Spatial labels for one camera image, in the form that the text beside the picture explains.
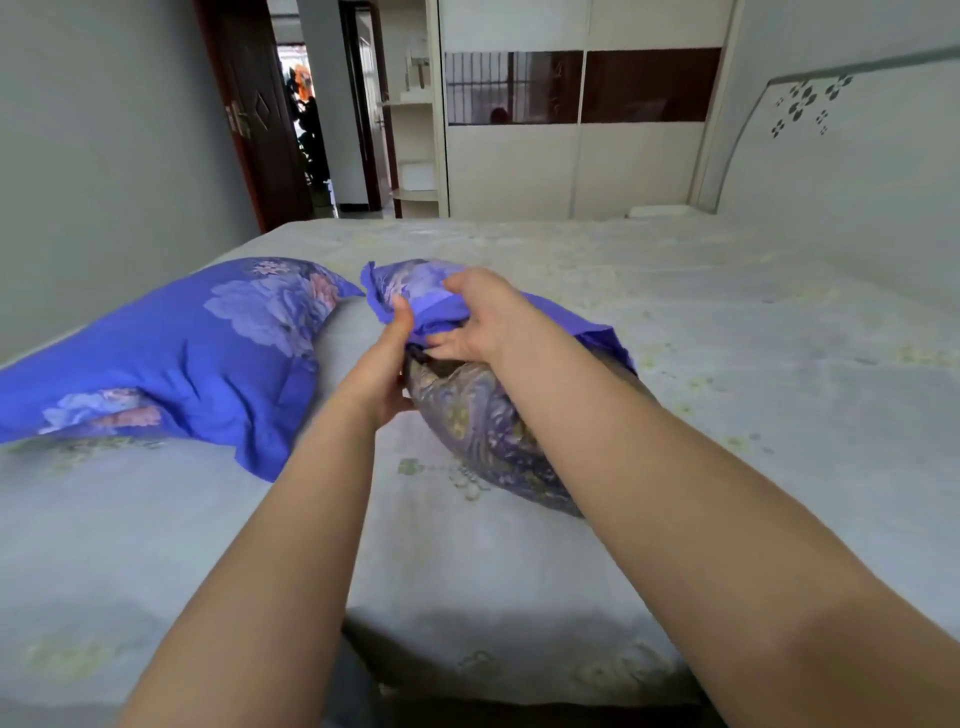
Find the person's right hand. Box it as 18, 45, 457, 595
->
424, 267, 543, 369

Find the person's left hand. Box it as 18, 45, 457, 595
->
334, 294, 418, 432

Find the blue floral pillowcase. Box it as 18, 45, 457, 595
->
360, 259, 639, 376

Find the grey patterned pillow insert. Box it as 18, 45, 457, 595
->
403, 351, 661, 519

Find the person's right forearm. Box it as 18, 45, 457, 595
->
489, 315, 960, 728

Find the person's left forearm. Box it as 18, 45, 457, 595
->
116, 388, 378, 728

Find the blue floral pillow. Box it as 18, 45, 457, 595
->
0, 256, 366, 483

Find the white corner shelf unit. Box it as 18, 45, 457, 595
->
377, 0, 450, 220

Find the white wardrobe with brown panels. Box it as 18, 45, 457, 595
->
436, 0, 738, 221

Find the pale floral bed sheet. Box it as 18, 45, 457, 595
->
0, 213, 960, 710

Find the dark brown wooden door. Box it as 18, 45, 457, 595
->
196, 0, 316, 232

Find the white padded headboard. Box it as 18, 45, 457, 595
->
708, 45, 960, 316

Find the dark brown door frame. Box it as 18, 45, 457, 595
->
339, 0, 402, 219

